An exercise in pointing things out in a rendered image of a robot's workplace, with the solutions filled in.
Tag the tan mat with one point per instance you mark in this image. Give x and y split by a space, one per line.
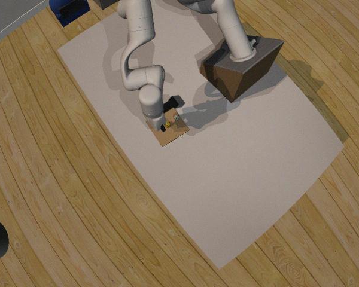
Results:
176 129

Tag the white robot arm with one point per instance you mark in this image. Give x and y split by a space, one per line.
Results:
149 80

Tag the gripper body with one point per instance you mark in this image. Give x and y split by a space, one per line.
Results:
157 122

